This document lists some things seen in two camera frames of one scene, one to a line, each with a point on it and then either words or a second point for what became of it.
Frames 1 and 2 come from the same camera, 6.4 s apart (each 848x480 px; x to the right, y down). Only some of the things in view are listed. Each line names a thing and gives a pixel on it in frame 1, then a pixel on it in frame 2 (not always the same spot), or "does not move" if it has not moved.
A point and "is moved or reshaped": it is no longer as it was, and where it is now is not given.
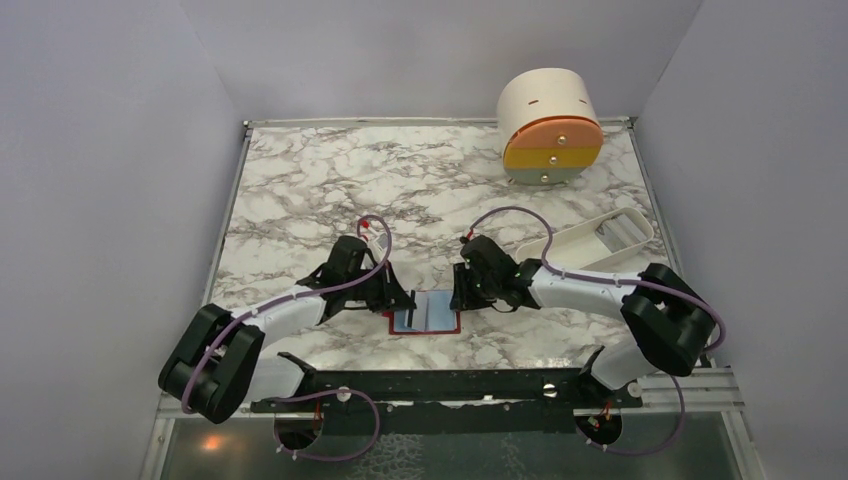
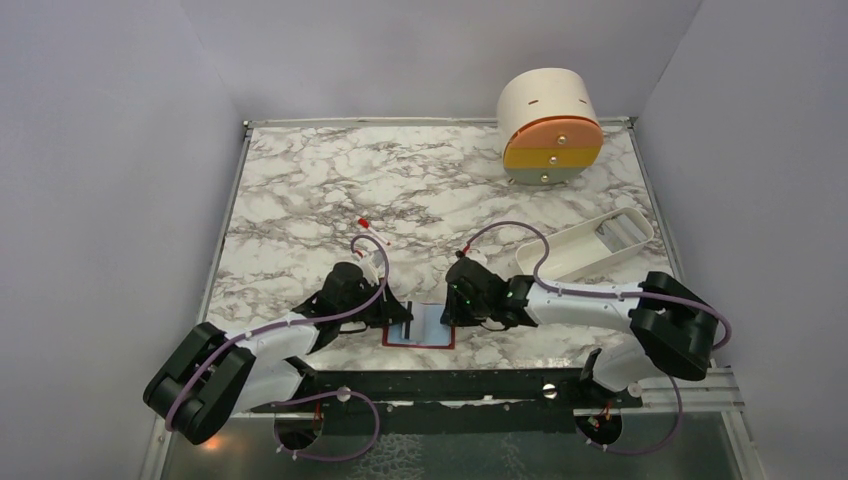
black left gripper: [392, 295] to [390, 310]
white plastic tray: [595, 243] does not move
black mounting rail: [530, 400] does not move
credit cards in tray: [619, 232] does not move
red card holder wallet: [433, 315] is moved or reshaped
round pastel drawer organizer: [551, 131] does not move
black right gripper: [463, 299] to [453, 315]
